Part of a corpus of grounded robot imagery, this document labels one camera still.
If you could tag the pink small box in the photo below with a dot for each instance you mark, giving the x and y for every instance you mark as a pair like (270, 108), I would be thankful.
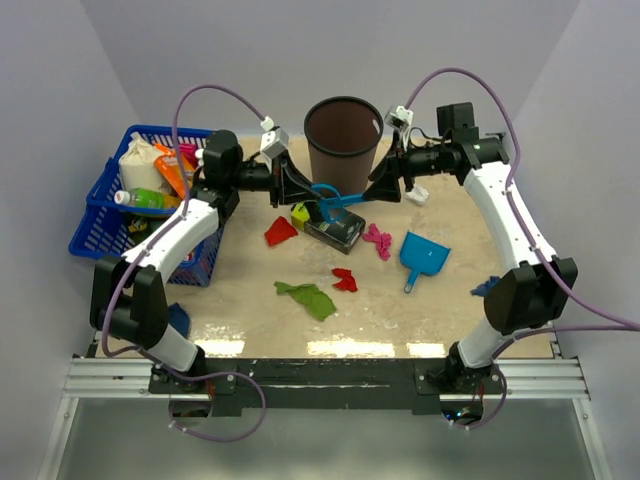
(188, 149)

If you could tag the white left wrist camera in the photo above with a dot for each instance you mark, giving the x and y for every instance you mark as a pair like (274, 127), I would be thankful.
(274, 140)

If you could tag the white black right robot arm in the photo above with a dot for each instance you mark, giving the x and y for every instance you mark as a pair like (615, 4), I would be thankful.
(527, 296)

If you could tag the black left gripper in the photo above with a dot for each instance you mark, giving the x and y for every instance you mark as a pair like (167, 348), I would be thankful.
(286, 183)

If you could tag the brown waste bin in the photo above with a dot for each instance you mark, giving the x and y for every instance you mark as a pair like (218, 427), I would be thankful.
(342, 133)

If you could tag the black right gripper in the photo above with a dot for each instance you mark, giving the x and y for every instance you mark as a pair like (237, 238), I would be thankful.
(386, 177)

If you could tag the orange snack packet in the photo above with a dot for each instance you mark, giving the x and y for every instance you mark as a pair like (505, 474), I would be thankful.
(167, 165)

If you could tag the beige paper bag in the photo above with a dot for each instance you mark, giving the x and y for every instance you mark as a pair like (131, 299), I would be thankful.
(137, 166)

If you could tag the red paper scrap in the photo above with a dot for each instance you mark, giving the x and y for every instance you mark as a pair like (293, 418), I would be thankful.
(345, 280)
(280, 231)

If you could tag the green drink bottle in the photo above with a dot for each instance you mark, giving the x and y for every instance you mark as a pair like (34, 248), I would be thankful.
(147, 199)

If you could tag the pink paper scrap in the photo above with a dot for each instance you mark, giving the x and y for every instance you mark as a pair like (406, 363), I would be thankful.
(381, 240)

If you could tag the white paper scrap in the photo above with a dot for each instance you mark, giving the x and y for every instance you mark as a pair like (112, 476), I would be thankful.
(418, 195)

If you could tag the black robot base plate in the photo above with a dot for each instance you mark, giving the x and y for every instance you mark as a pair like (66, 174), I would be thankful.
(413, 385)

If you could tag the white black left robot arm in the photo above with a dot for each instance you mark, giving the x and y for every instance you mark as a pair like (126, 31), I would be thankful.
(128, 300)

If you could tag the blue plastic basket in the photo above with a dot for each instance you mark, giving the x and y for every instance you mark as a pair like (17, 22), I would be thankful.
(109, 228)

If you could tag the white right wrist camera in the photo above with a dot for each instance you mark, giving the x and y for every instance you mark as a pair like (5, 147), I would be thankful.
(399, 118)

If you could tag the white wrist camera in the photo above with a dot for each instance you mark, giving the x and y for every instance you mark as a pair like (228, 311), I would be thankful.
(399, 118)
(274, 140)

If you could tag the black green product box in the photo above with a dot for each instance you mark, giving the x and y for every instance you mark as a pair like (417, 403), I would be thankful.
(341, 235)

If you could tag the red paper scrap by box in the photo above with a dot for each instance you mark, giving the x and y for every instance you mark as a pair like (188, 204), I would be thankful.
(280, 231)

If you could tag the large green paper scrap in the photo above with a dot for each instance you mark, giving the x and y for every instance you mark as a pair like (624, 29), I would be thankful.
(316, 302)

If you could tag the blue plastic dustpan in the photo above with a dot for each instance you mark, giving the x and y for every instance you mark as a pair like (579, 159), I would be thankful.
(421, 257)

